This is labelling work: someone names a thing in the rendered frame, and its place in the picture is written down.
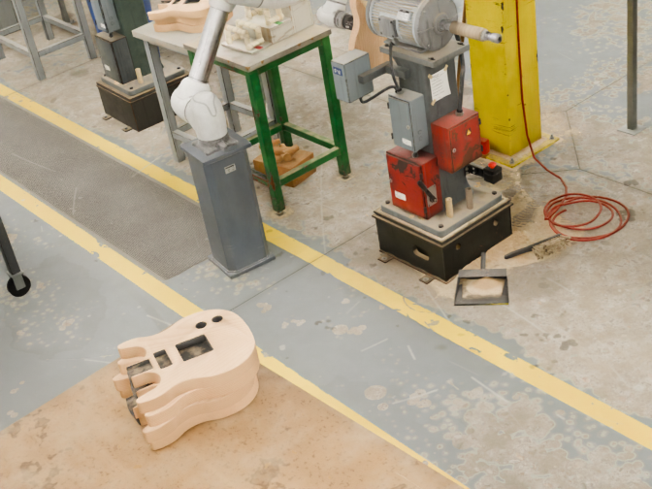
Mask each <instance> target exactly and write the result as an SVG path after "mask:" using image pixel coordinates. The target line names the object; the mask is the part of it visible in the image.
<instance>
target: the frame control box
mask: <svg viewBox="0 0 652 489"><path fill-rule="evenodd" d="M331 65H332V71H333V77H334V83H335V89H336V95H337V99H339V100H342V101H344V102H346V103H352V102H354V101H356V100H358V99H359V101H360V102H361V103H362V104H366V103H368V102H370V101H372V100H373V99H374V98H375V97H377V96H379V95H380V94H382V93H383V92H385V91H386V90H388V89H391V88H394V89H395V92H396V94H398V93H397V87H396V86H395V85H389V86H386V87H385V88H383V89H381V90H380V91H379V92H378V93H376V94H375V95H373V96H372V97H370V98H368V99H366V100H363V98H362V97H363V96H365V95H367V94H369V93H371V92H373V91H374V84H373V81H369V82H367V83H365V84H362V83H359V81H358V75H360V74H362V73H364V72H366V71H368V70H370V69H371V63H370V56H369V53H368V52H365V51H362V50H359V49H354V50H352V51H350V52H347V53H345V54H343V55H341V56H339V57H337V58H335V59H333V60H331Z"/></svg>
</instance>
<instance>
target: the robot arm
mask: <svg viewBox="0 0 652 489"><path fill-rule="evenodd" d="M297 1H299V0H209V4H210V9H209V12H208V16H207V19H206V22H205V25H204V29H203V32H202V35H201V39H200V42H199V45H198V48H197V51H196V54H195V57H194V60H193V64H192V67H191V70H190V73H189V77H187V78H185V79H183V80H182V81H181V83H180V85H179V87H178V88H177V89H176V90H175V91H174V93H173V94H172V97H171V106H172V108H173V111H174V112H175V113H176V115H177V116H178V117H180V118H181V119H182V120H184V121H186V122H188V123H190V125H191V126H192V127H193V129H194V130H195V131H196V134H197V137H198V140H197V141H194V142H192V145H193V146H194V147H197V148H198V149H200V150H201V151H203V152H204V153H205V155H207V156H209V155H212V154H213V153H215V152H217V151H220V150H223V151H226V150H228V147H230V146H233V145H236V144H237V143H238V141H237V140H236V139H233V138H232V137H230V136H229V134H228V131H227V124H226V118H225V114H224V111H223V108H222V105H221V102H220V100H219V99H218V98H217V96H216V95H215V94H214V93H212V92H211V88H210V86H209V84H208V81H209V77H210V74H211V71H212V66H213V63H214V60H215V57H216V54H217V51H218V47H219V44H220V41H221V38H222V35H223V31H224V28H225V25H226V22H227V18H228V16H229V13H231V12H232V11H233V10H234V8H235V7H236V5H240V6H246V7H251V8H266V9H281V8H285V7H288V6H290V5H292V4H294V3H296V2H297ZM346 2H347V0H327V1H326V3H325V5H323V6H322V7H320V8H319V9H318V10H317V14H316V15H317V18H318V20H319V21H320V22H321V23H323V24H325V25H327V26H329V27H333V28H340V29H343V30H345V29H348V30H351V31H352V28H353V15H352V14H351V13H348V12H346V11H345V5H346Z"/></svg>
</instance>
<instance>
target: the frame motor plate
mask: <svg viewBox="0 0 652 489"><path fill-rule="evenodd" d="M469 49H470V44H467V43H463V42H460V41H456V40H452V39H451V40H450V41H449V43H448V44H447V45H446V46H445V47H443V48H442V49H439V50H435V51H431V50H427V51H425V52H423V53H418V52H414V51H411V50H407V49H402V48H398V47H395V46H393V47H392V56H395V57H399V58H402V59H404V60H408V61H411V62H414V63H417V64H421V65H424V66H427V67H431V68H436V67H438V66H440V65H441V64H442V63H444V62H446V61H448V60H450V59H452V58H454V57H456V56H458V55H460V54H462V53H464V52H466V51H468V50H469ZM379 51H380V52H382V53H386V54H389V45H388V44H384V45H382V46H380V47H379Z"/></svg>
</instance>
